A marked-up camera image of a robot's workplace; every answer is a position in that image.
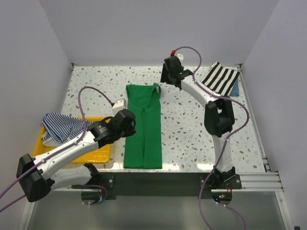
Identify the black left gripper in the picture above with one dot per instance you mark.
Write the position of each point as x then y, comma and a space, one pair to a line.
131, 132

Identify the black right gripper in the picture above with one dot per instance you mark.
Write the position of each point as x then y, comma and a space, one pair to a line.
163, 78

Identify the green tank top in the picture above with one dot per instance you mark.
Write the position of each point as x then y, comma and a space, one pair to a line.
143, 150

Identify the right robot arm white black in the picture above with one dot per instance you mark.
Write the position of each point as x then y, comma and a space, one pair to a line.
218, 115

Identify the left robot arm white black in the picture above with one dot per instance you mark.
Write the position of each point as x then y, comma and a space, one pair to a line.
40, 175

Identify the blue white striped tank top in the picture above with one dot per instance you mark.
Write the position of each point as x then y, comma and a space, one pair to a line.
60, 129

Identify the blue folded tank top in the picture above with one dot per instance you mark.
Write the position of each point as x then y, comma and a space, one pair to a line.
234, 92

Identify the yellow plastic tray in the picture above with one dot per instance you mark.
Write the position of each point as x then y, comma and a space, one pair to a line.
101, 155

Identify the black white striped folded top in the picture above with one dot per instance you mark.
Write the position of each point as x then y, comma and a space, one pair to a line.
220, 79

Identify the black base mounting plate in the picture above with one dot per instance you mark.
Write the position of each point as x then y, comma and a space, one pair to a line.
164, 184

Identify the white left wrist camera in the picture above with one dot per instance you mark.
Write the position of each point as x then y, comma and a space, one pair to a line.
119, 105

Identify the aluminium front rail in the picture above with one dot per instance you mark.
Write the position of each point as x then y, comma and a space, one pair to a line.
258, 182

